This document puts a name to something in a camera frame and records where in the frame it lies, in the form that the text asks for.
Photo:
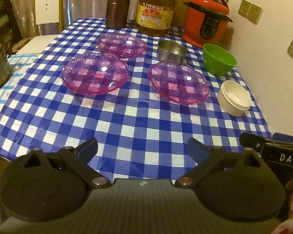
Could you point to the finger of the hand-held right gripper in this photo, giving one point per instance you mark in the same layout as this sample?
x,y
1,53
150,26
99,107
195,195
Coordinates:
x,y
251,141
283,137

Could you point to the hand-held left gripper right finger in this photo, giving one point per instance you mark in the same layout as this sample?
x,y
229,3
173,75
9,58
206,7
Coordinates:
x,y
194,147

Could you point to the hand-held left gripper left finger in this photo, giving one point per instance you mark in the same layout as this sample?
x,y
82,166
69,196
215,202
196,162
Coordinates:
x,y
90,146

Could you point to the white ribbed bowl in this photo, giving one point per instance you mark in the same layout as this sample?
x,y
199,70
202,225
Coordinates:
x,y
234,100

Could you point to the pink transparent plastic plate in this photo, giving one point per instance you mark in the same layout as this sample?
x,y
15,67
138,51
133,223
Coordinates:
x,y
95,74
122,45
178,85

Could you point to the green plastic bowl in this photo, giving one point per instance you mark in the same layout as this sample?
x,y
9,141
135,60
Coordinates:
x,y
218,61

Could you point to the stainless steel bowl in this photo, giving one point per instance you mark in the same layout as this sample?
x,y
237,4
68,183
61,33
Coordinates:
x,y
172,51

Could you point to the blue white checkered tablecloth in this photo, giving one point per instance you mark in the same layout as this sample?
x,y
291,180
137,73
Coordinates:
x,y
136,117

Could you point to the red white cloth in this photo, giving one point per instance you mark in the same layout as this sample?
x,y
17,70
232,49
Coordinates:
x,y
290,228

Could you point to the light blue cloth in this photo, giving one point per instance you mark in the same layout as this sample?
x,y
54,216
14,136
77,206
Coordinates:
x,y
12,78

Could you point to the red electric pressure cooker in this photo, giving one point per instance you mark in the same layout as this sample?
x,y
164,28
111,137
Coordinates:
x,y
205,19

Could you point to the brown metal canister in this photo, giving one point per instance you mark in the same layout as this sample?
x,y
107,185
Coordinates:
x,y
118,8

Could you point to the large cooking oil bottle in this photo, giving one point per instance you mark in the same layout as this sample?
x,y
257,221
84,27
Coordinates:
x,y
156,9

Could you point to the white wooden chair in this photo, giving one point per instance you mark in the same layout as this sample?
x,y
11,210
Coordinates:
x,y
47,7

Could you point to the sheer grey curtain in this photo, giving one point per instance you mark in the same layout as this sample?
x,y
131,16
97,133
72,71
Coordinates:
x,y
88,0

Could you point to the dark wooden shelf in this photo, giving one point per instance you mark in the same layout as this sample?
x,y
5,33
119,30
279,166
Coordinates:
x,y
1,12

